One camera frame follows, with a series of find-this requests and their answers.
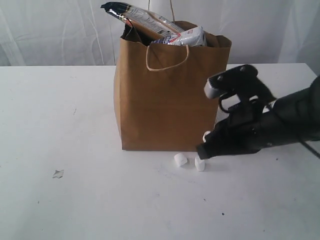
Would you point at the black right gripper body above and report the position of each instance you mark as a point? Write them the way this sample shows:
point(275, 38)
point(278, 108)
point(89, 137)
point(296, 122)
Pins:
point(251, 132)

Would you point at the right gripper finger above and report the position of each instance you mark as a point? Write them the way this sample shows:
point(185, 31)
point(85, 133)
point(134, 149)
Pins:
point(219, 144)

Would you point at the white marshmallow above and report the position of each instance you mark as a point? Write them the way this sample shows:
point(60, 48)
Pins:
point(206, 136)
point(180, 159)
point(200, 164)

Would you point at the white blue milk carton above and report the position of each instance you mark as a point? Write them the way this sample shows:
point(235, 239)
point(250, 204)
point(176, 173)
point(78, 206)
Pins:
point(194, 37)

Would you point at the long noodle package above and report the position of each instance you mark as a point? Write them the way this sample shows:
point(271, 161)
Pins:
point(141, 19)

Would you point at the brown paper shopping bag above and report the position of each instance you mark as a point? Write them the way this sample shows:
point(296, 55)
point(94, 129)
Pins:
point(159, 98)

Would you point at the small torn paper scrap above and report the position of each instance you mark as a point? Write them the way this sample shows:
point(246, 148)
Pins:
point(58, 174)

